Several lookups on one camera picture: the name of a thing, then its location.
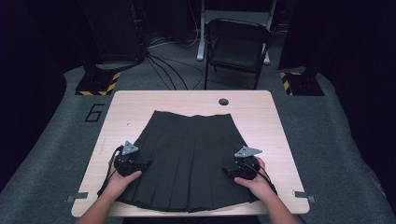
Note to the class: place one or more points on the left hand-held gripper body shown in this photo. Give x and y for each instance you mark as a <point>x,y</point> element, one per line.
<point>126,161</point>

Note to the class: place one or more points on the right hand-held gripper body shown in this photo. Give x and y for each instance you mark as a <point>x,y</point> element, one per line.
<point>247,166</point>

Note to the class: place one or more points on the black pleated skirt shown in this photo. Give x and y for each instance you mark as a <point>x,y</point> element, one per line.
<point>186,161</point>

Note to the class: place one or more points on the person's right hand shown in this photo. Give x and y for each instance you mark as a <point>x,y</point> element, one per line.
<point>258,183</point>

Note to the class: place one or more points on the person's left hand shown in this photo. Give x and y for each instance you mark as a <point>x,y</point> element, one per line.
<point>120,185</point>

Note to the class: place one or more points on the grey tape piece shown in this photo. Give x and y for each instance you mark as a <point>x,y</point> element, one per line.
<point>77,196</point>
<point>303,195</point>

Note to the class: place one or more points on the round black table grommet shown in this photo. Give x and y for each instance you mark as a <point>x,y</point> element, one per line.
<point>223,102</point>

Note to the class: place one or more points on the black stand base yellow stripes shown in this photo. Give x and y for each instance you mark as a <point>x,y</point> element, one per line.
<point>302,84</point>
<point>96,84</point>

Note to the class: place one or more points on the black folding chair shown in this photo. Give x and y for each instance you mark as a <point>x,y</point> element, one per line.
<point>238,49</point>

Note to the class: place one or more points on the dark curtain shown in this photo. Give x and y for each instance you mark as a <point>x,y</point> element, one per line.
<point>358,77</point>
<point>28,93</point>

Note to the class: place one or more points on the black equipment cabinet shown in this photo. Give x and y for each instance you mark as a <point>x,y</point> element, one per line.
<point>118,31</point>

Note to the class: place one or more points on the white metal desk frame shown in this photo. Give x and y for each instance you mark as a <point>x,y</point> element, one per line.
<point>200,37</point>

